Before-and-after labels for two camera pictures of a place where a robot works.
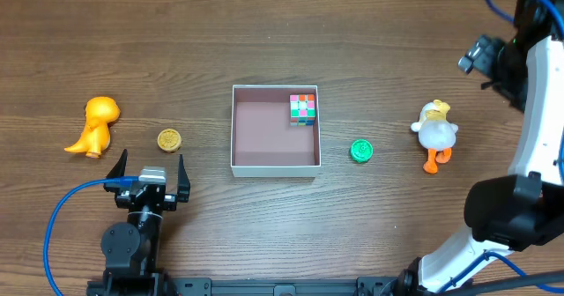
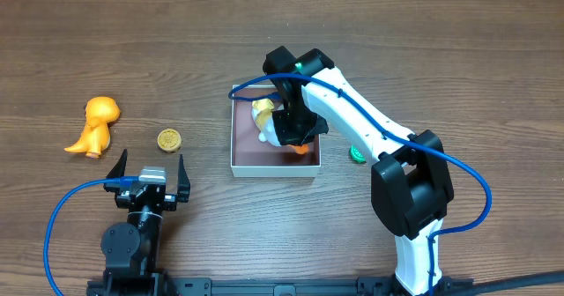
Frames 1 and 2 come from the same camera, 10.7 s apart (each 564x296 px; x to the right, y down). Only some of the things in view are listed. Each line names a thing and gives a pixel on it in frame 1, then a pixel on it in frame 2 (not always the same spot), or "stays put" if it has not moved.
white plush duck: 435,133 → 262,111
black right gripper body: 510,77 → 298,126
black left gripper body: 147,197 stays put
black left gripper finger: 183,183 stays put
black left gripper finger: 120,167 stays put
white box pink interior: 263,142 stays put
